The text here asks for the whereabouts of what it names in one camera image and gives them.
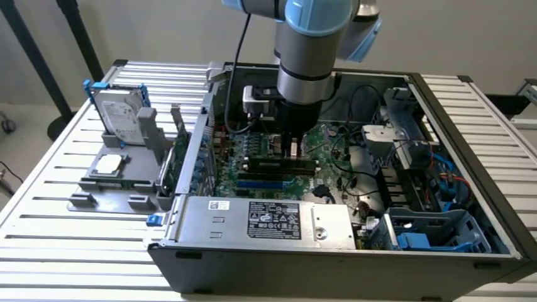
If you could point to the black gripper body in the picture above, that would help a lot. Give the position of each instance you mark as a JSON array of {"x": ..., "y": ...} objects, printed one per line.
[{"x": 299, "y": 115}]

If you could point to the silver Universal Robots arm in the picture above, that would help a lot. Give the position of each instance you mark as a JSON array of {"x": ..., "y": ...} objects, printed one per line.
[{"x": 308, "y": 50}]

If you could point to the black RAM slot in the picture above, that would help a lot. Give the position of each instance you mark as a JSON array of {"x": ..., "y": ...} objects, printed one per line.
[
  {"x": 260, "y": 192},
  {"x": 276, "y": 172}
]

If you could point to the blue RAM slot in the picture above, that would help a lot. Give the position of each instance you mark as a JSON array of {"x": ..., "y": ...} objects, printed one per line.
[{"x": 261, "y": 184}]

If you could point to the green motherboard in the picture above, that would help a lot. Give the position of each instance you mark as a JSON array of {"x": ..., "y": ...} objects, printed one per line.
[{"x": 276, "y": 163}]

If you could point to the black open PC case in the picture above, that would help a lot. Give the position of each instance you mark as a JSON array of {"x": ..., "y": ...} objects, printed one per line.
[{"x": 336, "y": 195}]

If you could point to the silver metal disk bay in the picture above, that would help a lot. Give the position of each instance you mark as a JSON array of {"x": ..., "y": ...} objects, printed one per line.
[{"x": 399, "y": 126}]

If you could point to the silver power supply unit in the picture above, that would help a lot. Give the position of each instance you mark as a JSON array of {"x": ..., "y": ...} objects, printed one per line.
[{"x": 268, "y": 221}]

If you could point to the green graphics card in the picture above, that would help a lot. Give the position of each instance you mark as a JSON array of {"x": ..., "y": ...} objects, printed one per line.
[{"x": 176, "y": 157}]

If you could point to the grey plastic parts rack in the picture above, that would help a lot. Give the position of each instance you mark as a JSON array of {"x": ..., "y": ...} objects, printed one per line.
[{"x": 125, "y": 163}]

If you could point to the blue plastic clip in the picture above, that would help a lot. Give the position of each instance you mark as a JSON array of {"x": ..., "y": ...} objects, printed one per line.
[{"x": 155, "y": 219}]

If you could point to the silver hard disk drive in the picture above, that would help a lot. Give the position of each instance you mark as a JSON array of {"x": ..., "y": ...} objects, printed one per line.
[{"x": 119, "y": 114}]

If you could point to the blue plastic drive cage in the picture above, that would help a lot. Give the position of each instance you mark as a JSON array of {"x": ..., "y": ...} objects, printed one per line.
[{"x": 436, "y": 229}]

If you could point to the silver CPU chip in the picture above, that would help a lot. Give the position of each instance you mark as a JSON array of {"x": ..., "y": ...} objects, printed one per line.
[{"x": 108, "y": 163}]

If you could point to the black round stand base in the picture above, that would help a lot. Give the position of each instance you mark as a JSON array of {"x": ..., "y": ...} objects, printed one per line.
[{"x": 59, "y": 126}]

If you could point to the black stand pole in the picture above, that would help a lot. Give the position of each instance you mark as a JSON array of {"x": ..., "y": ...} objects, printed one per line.
[{"x": 37, "y": 63}]

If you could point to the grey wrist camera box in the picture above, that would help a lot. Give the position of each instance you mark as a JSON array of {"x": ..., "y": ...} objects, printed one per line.
[{"x": 256, "y": 101}]

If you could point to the silver aluminium profile frame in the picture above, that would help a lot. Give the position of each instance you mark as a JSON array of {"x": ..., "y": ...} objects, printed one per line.
[{"x": 526, "y": 104}]

